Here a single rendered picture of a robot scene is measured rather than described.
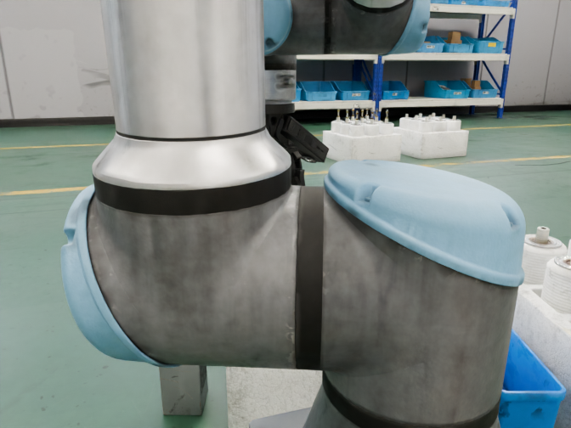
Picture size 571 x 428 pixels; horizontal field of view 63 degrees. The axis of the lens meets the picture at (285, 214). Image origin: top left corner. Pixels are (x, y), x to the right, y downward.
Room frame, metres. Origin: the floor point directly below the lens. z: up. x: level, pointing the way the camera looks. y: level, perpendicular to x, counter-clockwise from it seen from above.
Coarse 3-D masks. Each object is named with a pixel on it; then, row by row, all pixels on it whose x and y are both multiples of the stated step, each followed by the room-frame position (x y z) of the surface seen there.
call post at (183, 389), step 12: (168, 372) 0.69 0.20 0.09; (180, 372) 0.69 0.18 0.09; (192, 372) 0.69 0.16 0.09; (204, 372) 0.73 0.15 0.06; (168, 384) 0.69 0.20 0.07; (180, 384) 0.69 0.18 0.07; (192, 384) 0.69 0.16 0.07; (204, 384) 0.73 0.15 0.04; (168, 396) 0.69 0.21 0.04; (180, 396) 0.69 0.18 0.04; (192, 396) 0.69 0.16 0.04; (204, 396) 0.72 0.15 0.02; (168, 408) 0.69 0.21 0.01; (180, 408) 0.69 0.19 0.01; (192, 408) 0.69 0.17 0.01
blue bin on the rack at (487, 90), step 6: (480, 84) 6.47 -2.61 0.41; (486, 84) 6.36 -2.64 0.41; (474, 90) 6.04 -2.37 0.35; (480, 90) 6.06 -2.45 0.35; (486, 90) 6.08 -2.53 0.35; (492, 90) 6.11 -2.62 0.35; (468, 96) 6.15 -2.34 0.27; (474, 96) 6.05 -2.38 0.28; (480, 96) 6.08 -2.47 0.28; (486, 96) 6.10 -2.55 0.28; (492, 96) 6.13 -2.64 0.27
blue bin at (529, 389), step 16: (512, 336) 0.77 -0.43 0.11; (512, 352) 0.76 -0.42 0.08; (528, 352) 0.71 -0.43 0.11; (512, 368) 0.75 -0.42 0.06; (528, 368) 0.70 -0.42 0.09; (544, 368) 0.66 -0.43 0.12; (512, 384) 0.74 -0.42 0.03; (528, 384) 0.69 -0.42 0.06; (544, 384) 0.65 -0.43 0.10; (560, 384) 0.62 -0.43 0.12; (512, 400) 0.60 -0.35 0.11; (528, 400) 0.60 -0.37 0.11; (544, 400) 0.60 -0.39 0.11; (560, 400) 0.60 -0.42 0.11; (512, 416) 0.60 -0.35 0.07; (528, 416) 0.60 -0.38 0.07; (544, 416) 0.60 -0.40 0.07
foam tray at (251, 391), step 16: (240, 368) 0.60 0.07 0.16; (256, 368) 0.60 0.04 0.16; (240, 384) 0.60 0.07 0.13; (256, 384) 0.60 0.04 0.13; (272, 384) 0.60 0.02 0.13; (288, 384) 0.60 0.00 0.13; (304, 384) 0.60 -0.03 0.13; (320, 384) 0.60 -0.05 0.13; (240, 400) 0.60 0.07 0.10; (256, 400) 0.60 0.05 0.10; (272, 400) 0.60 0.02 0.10; (288, 400) 0.60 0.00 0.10; (304, 400) 0.60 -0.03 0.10; (240, 416) 0.60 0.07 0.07; (256, 416) 0.60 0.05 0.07
